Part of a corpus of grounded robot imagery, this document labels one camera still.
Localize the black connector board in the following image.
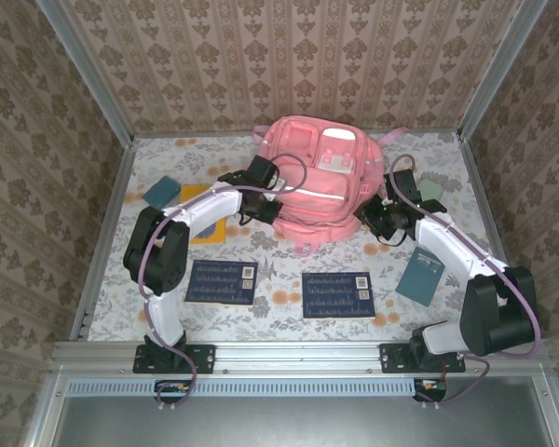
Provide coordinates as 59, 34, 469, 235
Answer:
154, 379, 193, 406
413, 375, 449, 404

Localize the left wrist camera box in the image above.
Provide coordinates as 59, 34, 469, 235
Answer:
246, 156, 280, 191

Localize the pink student backpack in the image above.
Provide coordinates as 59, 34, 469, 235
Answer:
252, 115, 409, 256

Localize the aluminium frame post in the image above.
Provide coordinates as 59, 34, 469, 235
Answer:
34, 0, 136, 149
456, 0, 550, 141

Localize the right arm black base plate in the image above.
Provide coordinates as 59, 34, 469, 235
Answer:
379, 343, 466, 374

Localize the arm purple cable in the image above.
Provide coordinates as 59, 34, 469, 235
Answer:
376, 155, 541, 410
139, 152, 309, 412

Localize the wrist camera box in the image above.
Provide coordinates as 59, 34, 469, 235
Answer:
246, 156, 280, 191
388, 169, 419, 207

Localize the grey slotted cable duct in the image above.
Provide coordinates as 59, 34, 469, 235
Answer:
67, 377, 423, 398

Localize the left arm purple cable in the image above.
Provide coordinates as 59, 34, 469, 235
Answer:
139, 152, 309, 412

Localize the teal zip pouch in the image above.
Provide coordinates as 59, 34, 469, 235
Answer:
142, 175, 181, 210

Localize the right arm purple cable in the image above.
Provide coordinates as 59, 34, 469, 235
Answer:
376, 155, 541, 410

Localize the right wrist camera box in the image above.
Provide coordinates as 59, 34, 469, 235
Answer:
388, 169, 419, 207

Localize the floral tablecloth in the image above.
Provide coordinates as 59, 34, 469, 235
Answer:
88, 132, 521, 344

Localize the mint green pencil case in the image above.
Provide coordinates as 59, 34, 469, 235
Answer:
416, 179, 446, 205

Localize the aluminium mounting rail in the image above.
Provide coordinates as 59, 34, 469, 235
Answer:
50, 339, 553, 376

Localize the grey metal panel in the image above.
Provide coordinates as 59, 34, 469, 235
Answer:
50, 395, 555, 447

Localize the dark blue book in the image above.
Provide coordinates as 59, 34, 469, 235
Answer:
301, 271, 375, 320
184, 259, 259, 307

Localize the yellow book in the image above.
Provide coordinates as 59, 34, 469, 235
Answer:
180, 183, 227, 247

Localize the teal notebook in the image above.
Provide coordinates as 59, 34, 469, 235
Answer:
394, 246, 444, 307

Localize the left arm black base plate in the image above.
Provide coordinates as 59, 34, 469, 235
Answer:
133, 343, 215, 375

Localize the aluminium side rail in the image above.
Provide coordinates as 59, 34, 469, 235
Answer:
458, 134, 535, 339
69, 139, 139, 341

